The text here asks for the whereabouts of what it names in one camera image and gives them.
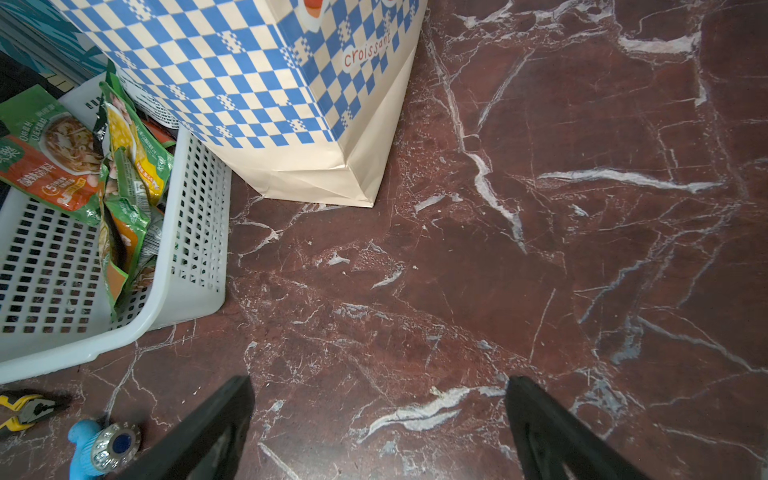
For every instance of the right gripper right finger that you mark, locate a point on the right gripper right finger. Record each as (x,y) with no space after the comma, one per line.
(551,443)

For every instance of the green mushroom chicken soup packet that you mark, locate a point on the green mushroom chicken soup packet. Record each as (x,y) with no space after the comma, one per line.
(129,232)

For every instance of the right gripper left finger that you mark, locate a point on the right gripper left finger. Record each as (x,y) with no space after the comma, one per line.
(207,444)

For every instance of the green yellow corn soup packet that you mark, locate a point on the green yellow corn soup packet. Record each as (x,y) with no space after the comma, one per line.
(150,158)

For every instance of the green orange soup packet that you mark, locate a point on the green orange soup packet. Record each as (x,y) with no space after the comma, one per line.
(49,154)

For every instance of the blue hose nozzle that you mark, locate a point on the blue hose nozzle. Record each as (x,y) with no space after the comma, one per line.
(100,451)

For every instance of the paper bag blue checkered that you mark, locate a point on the paper bag blue checkered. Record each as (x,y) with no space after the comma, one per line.
(300,98)

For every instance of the yellow black pliers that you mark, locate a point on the yellow black pliers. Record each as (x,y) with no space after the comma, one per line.
(21,411)

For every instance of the white perforated plastic basket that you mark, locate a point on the white perforated plastic basket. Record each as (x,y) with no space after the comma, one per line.
(55,312)

